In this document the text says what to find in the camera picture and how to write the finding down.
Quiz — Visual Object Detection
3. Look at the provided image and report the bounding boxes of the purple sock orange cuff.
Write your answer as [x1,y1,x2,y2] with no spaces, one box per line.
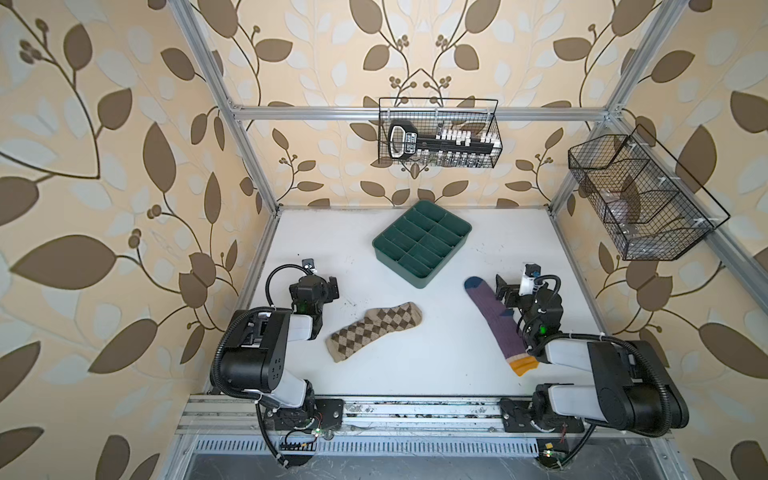
[464,276,539,376]

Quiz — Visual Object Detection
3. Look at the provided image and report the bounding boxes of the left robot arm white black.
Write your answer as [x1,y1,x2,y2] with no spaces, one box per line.
[210,259,344,469]

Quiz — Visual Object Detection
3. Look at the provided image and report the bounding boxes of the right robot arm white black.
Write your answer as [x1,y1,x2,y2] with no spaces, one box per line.
[494,271,690,437]

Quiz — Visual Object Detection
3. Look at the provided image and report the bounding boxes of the black wire basket right wall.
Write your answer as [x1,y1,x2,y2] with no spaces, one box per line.
[568,124,731,261]

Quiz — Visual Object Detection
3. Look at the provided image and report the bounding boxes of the black wire basket wall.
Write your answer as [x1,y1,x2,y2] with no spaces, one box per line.
[377,96,503,169]
[568,124,731,261]

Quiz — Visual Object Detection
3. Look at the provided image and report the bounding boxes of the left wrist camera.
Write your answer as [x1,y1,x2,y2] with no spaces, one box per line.
[302,258,316,272]

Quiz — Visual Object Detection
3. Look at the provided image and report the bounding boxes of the black wire basket back wall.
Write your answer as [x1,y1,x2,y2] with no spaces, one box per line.
[377,96,503,169]

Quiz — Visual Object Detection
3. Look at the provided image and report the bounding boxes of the brown argyle sock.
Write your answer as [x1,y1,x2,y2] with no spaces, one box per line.
[325,302,423,363]

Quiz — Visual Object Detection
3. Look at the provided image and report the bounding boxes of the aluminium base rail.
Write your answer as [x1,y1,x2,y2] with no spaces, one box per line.
[173,394,679,460]

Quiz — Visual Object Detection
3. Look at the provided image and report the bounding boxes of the green divided organizer tray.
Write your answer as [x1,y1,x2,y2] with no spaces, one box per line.
[372,200,472,289]

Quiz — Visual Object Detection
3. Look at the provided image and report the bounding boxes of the black tool set in basket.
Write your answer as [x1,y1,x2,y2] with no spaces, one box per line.
[384,120,503,164]

